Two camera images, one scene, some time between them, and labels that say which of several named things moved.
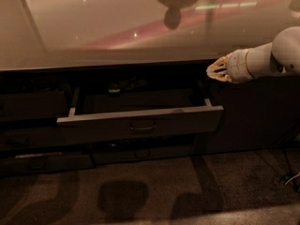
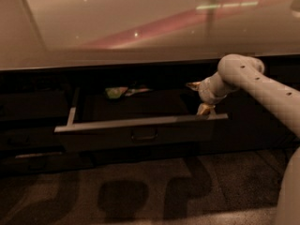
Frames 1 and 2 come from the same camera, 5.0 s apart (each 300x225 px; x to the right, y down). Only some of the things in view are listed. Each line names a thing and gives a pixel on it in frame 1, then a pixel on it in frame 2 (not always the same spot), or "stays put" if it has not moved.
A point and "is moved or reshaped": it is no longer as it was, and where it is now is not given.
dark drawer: x=33 y=105 stays put
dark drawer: x=45 y=163 stays put
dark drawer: x=112 y=109 is moved or reshaped
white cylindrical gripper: x=236 y=67 -> x=205 y=92
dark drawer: x=31 y=138 stays put
